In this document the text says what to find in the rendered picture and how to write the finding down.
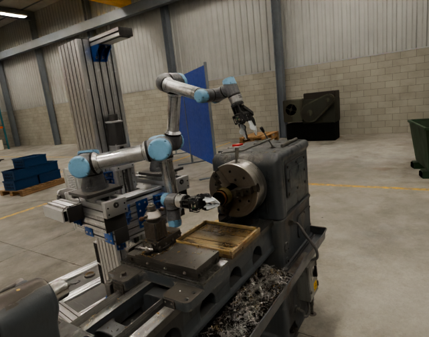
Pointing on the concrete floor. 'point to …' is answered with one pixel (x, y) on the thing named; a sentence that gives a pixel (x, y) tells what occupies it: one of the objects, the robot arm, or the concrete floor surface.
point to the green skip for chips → (425, 146)
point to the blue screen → (197, 121)
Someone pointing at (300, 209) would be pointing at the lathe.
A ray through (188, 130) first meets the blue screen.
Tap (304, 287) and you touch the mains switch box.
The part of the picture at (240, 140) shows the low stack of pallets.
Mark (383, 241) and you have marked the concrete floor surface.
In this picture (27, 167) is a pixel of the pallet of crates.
